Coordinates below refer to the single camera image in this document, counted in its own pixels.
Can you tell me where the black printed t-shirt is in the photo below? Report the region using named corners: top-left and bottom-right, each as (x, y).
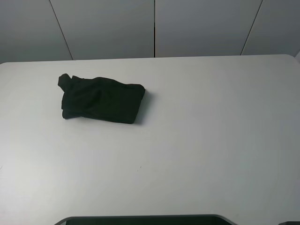
top-left (58, 74), bottom-right (146, 124)

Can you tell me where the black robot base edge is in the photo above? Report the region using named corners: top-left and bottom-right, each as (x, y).
top-left (57, 215), bottom-right (234, 225)

